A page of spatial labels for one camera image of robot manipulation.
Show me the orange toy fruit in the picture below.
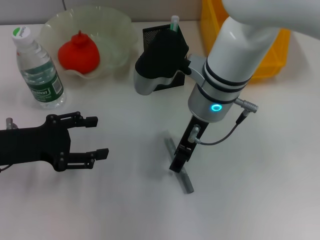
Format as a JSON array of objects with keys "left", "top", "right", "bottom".
[{"left": 57, "top": 29, "right": 101, "bottom": 75}]

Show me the black mesh pen holder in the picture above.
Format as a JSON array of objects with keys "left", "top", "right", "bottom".
[{"left": 142, "top": 23, "right": 189, "bottom": 92}]

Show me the translucent wavy fruit plate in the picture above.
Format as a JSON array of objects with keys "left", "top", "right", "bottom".
[{"left": 39, "top": 6, "right": 140, "bottom": 80}]

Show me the yellow plastic bin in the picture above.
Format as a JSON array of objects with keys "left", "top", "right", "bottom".
[{"left": 199, "top": 0, "right": 292, "bottom": 85}]

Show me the grey pen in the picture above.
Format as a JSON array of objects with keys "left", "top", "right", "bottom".
[{"left": 163, "top": 137, "right": 195, "bottom": 195}]

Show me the clear green-label water bottle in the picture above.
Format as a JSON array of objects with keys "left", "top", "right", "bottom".
[{"left": 10, "top": 26, "right": 68, "bottom": 110}]

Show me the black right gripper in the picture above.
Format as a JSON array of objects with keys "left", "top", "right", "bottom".
[{"left": 168, "top": 115, "right": 210, "bottom": 174}]

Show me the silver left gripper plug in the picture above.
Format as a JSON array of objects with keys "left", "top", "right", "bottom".
[{"left": 5, "top": 117, "right": 20, "bottom": 130}]

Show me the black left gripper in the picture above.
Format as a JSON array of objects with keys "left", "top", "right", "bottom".
[{"left": 0, "top": 111, "right": 110, "bottom": 173}]

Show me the right gripper connector cable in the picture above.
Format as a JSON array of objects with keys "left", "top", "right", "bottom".
[{"left": 188, "top": 97, "right": 260, "bottom": 146}]

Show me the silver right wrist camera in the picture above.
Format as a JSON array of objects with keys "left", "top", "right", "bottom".
[{"left": 133, "top": 30, "right": 193, "bottom": 96}]

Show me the mint green pen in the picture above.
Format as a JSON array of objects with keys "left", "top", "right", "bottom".
[{"left": 170, "top": 15, "right": 181, "bottom": 34}]

